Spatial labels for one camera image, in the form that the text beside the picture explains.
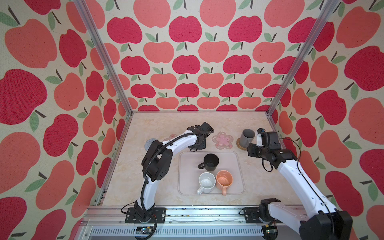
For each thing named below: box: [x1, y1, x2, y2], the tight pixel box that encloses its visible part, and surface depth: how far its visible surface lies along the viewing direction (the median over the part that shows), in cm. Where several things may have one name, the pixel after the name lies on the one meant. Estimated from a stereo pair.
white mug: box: [196, 171, 216, 195], surface depth 80 cm
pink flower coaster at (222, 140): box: [211, 131, 234, 150], surface depth 107 cm
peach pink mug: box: [216, 170, 234, 196], surface depth 82 cm
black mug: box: [198, 153, 220, 172], surface depth 87 cm
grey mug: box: [239, 128, 256, 149], surface depth 95 cm
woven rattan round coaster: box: [236, 137, 248, 151], surface depth 104 cm
